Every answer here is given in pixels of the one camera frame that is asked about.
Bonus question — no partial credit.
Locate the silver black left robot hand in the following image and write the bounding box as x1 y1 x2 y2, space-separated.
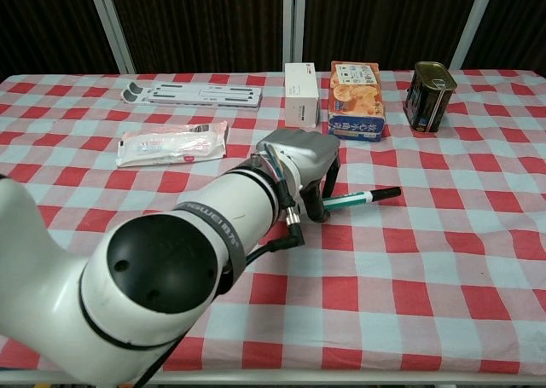
255 127 342 225

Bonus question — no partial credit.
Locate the white green marker pen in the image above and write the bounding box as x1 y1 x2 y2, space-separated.
322 190 377 211

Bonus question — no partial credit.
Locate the black marker cap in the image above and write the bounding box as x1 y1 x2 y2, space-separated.
369 186 403 202

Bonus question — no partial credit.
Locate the white carton box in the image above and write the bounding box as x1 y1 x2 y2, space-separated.
284 62 321 129

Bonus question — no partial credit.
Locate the orange biscuit box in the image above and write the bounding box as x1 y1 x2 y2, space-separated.
327 61 388 142

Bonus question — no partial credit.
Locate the white folding laptop stand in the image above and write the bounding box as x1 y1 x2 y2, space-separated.
121 81 263 109

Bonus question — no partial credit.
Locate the dark rectangular tin can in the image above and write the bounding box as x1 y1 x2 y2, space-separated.
403 61 458 134

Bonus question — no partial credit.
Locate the white pink wipes packet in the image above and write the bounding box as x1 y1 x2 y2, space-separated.
115 120 230 169

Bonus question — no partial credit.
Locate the red white checkered tablecloth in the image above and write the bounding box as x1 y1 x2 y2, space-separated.
0 68 546 374

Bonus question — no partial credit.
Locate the black arm cable with plug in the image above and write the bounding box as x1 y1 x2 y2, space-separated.
245 178 305 263

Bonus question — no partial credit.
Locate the grey aluminium partition post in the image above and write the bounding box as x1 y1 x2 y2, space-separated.
283 0 308 65
449 0 500 71
84 0 138 75

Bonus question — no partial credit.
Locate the grey metal table edge rail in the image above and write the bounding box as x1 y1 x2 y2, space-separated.
140 367 546 385

